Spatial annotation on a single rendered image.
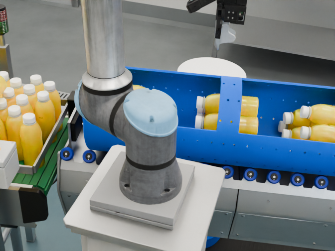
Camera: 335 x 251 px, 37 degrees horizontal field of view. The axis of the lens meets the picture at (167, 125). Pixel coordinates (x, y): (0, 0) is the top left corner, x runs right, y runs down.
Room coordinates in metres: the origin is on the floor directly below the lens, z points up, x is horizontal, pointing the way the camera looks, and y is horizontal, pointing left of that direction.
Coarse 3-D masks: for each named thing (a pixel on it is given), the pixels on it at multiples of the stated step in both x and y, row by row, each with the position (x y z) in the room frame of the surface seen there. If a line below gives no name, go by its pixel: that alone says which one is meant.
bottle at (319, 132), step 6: (312, 126) 1.28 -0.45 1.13; (318, 126) 1.26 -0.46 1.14; (324, 126) 1.26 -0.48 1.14; (330, 126) 1.26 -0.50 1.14; (312, 132) 1.25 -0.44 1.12; (318, 132) 1.25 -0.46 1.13; (324, 132) 1.24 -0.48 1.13; (330, 132) 1.24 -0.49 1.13; (312, 138) 1.25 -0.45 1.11; (318, 138) 1.24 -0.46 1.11; (324, 138) 1.23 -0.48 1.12; (330, 138) 1.23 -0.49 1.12
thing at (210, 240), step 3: (207, 237) 1.70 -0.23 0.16; (210, 237) 1.65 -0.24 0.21; (213, 237) 1.66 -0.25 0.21; (216, 237) 1.67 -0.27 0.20; (207, 240) 1.64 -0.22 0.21; (210, 240) 1.65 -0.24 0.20; (213, 240) 1.66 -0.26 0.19; (216, 240) 1.67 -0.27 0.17; (207, 243) 1.64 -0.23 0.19; (210, 243) 1.65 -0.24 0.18; (213, 243) 1.66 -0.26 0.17; (207, 246) 1.64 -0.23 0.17; (210, 246) 1.65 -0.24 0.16
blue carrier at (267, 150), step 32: (192, 96) 1.48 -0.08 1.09; (224, 96) 1.28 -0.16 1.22; (256, 96) 1.46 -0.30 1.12; (288, 96) 1.45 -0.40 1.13; (320, 96) 1.44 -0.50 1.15; (96, 128) 1.23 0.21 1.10; (192, 128) 1.21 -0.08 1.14; (224, 128) 1.21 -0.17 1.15; (192, 160) 1.24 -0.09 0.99; (224, 160) 1.21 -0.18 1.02; (256, 160) 1.20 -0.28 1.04; (288, 160) 1.19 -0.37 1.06; (320, 160) 1.18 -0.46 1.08
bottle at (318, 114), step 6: (312, 108) 1.32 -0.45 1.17; (318, 108) 1.31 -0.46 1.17; (324, 108) 1.31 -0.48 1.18; (330, 108) 1.31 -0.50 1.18; (312, 114) 1.31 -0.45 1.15; (318, 114) 1.30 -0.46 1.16; (324, 114) 1.30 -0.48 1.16; (330, 114) 1.30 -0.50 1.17; (312, 120) 1.30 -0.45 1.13; (318, 120) 1.29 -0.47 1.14; (324, 120) 1.29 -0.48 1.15; (330, 120) 1.29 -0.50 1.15
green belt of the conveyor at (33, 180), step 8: (64, 120) 1.56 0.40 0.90; (64, 128) 1.51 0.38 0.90; (64, 136) 1.46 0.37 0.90; (56, 144) 1.40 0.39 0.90; (64, 144) 1.42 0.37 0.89; (48, 152) 1.36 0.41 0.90; (56, 152) 1.36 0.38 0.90; (48, 160) 1.31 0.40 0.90; (56, 160) 1.32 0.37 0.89; (40, 168) 1.27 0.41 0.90; (48, 168) 1.27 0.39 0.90; (56, 168) 1.30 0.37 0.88; (16, 176) 1.22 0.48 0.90; (24, 176) 1.22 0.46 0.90; (32, 176) 1.23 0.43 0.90; (40, 176) 1.23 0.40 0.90; (48, 176) 1.24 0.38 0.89; (32, 184) 1.19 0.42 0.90; (40, 184) 1.19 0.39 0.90; (48, 184) 1.21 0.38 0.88
